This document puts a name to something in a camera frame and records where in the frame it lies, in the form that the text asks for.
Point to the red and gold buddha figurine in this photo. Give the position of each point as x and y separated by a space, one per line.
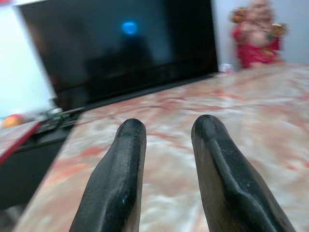
256 46

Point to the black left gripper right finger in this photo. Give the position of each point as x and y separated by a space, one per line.
222 174

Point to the black television cabinet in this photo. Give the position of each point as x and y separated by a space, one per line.
26 169

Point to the black flat screen television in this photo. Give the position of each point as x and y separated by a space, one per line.
108 48

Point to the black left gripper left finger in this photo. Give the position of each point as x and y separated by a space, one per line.
120 174

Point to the orange round fruit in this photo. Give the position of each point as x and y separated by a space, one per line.
13 120

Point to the small white pink packet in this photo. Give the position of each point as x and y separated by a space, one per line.
226 68

